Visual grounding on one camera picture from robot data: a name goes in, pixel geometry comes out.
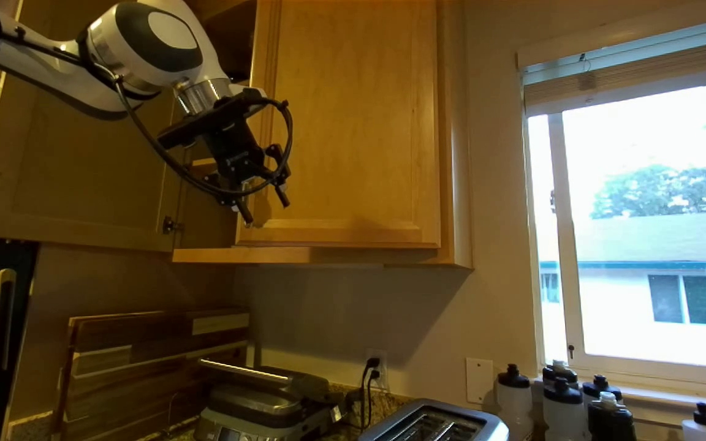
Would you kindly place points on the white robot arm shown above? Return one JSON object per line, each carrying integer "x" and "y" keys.
{"x": 156, "y": 66}

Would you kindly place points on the black power plug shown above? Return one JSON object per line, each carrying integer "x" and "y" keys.
{"x": 372, "y": 371}

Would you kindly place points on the open wooden wall cabinet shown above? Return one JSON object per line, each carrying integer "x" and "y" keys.
{"x": 81, "y": 181}

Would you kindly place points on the kitchen window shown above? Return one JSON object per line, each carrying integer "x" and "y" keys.
{"x": 617, "y": 150}

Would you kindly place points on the stainless steel toaster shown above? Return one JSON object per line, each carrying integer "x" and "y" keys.
{"x": 431, "y": 420}

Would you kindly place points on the stainless panini grill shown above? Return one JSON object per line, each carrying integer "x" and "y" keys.
{"x": 265, "y": 406}

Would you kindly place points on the wooden cutting board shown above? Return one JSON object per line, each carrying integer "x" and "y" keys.
{"x": 141, "y": 373}

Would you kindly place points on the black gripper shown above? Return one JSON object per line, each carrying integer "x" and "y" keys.
{"x": 242, "y": 162}

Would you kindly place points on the wooden cabinet door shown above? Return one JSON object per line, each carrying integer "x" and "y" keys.
{"x": 362, "y": 82}

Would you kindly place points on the white bottle black cap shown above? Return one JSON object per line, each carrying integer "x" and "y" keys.
{"x": 513, "y": 394}

